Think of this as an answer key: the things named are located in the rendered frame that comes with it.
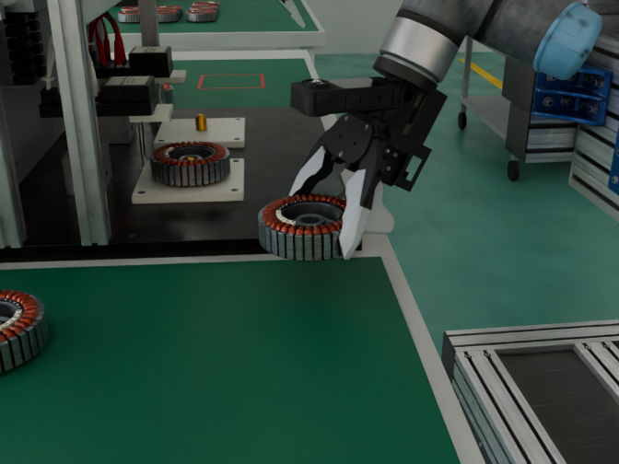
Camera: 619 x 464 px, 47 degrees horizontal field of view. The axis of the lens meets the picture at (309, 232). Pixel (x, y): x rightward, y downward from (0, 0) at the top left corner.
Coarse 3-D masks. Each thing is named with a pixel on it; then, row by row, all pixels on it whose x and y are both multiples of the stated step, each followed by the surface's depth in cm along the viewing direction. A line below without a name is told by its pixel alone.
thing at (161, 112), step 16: (112, 80) 97; (128, 80) 97; (144, 80) 97; (112, 96) 94; (128, 96) 95; (144, 96) 95; (48, 112) 94; (112, 112) 95; (128, 112) 95; (144, 112) 95; (160, 112) 97
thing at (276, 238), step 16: (272, 208) 77; (288, 208) 79; (304, 208) 80; (320, 208) 80; (336, 208) 78; (272, 224) 74; (288, 224) 73; (304, 224) 76; (320, 224) 74; (336, 224) 73; (272, 240) 74; (288, 240) 72; (304, 240) 73; (320, 240) 72; (336, 240) 73; (288, 256) 73; (304, 256) 73; (320, 256) 73; (336, 256) 73
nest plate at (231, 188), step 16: (240, 160) 109; (144, 176) 103; (240, 176) 103; (144, 192) 97; (160, 192) 97; (176, 192) 97; (192, 192) 97; (208, 192) 97; (224, 192) 97; (240, 192) 97
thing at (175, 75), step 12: (144, 48) 120; (156, 48) 120; (168, 48) 120; (132, 60) 116; (144, 60) 116; (156, 60) 117; (168, 60) 117; (96, 72) 116; (108, 72) 117; (120, 72) 117; (132, 72) 117; (144, 72) 117; (156, 72) 117; (168, 72) 117; (180, 72) 122
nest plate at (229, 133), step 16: (160, 128) 126; (176, 128) 126; (192, 128) 126; (208, 128) 126; (224, 128) 126; (240, 128) 126; (160, 144) 118; (192, 144) 118; (224, 144) 119; (240, 144) 119
